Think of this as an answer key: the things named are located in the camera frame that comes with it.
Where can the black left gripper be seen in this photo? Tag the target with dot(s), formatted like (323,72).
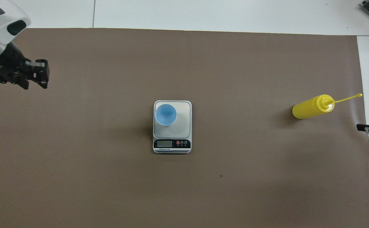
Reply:
(3,63)

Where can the yellow squeeze bottle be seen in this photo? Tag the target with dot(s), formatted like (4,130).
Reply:
(308,109)

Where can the light blue plastic cup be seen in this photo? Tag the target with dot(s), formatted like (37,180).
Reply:
(166,114)

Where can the silver digital kitchen scale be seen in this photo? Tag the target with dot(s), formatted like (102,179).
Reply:
(181,126)

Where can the brown paper mat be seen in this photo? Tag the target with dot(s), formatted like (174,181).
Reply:
(235,79)

